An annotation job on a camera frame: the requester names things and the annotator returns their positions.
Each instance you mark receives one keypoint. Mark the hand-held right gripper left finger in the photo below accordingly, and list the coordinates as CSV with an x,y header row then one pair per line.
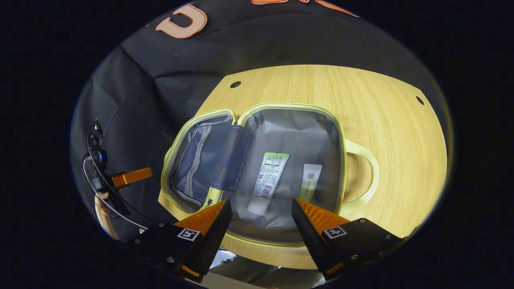
x,y
213,239

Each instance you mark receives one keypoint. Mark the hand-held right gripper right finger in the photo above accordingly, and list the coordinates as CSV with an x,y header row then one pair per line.
x,y
311,239

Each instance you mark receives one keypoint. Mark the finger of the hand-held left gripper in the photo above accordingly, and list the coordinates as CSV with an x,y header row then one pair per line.
x,y
132,177

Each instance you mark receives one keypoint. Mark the black backdrop cloth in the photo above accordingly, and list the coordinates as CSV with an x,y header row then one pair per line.
x,y
160,60

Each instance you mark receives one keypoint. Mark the large green white tube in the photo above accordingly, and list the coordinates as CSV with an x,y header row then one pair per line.
x,y
267,184

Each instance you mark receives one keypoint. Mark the small pale green tube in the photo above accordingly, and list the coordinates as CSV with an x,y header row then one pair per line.
x,y
310,182

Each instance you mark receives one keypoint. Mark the pale yellow suitcase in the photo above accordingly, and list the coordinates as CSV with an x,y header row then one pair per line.
x,y
289,136

